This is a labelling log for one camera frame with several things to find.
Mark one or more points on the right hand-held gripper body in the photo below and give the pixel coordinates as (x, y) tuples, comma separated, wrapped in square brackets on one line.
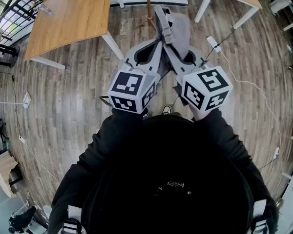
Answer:
[(210, 82)]

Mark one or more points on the light wooden furniture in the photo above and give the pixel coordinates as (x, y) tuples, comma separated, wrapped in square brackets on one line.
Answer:
[(2, 169)]

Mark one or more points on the person's right shoe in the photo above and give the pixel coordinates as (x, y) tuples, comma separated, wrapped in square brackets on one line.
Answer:
[(167, 109)]

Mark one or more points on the person's left forearm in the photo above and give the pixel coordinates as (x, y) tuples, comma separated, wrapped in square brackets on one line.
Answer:
[(107, 135)]

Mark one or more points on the person's right forearm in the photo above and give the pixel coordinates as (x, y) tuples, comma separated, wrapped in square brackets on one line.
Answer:
[(224, 135)]

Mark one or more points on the grey baseball cap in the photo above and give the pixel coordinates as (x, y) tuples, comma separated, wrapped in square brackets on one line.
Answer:
[(179, 30)]

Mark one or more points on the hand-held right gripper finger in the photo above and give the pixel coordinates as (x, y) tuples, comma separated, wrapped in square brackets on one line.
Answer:
[(177, 62), (201, 60)]

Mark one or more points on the person's torso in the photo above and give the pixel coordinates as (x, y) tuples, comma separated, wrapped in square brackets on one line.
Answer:
[(166, 155)]

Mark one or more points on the black railing with wooden handrail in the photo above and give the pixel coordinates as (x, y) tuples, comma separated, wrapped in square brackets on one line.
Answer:
[(27, 13)]

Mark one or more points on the wooden coat stand pole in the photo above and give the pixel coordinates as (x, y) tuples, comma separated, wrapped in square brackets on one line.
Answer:
[(149, 1)]

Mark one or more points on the clear plastic bottle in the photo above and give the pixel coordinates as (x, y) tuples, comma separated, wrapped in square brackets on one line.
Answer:
[(46, 10)]

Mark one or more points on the white power strip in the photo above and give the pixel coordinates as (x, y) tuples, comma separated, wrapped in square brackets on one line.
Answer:
[(276, 153), (22, 139), (213, 44)]

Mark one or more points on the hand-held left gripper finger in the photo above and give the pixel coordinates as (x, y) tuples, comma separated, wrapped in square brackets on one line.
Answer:
[(130, 56), (156, 66)]

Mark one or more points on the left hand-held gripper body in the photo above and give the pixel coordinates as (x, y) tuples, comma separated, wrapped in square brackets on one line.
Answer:
[(127, 83)]

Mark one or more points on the white floor stand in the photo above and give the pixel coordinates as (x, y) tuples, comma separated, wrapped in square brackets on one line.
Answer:
[(26, 100)]

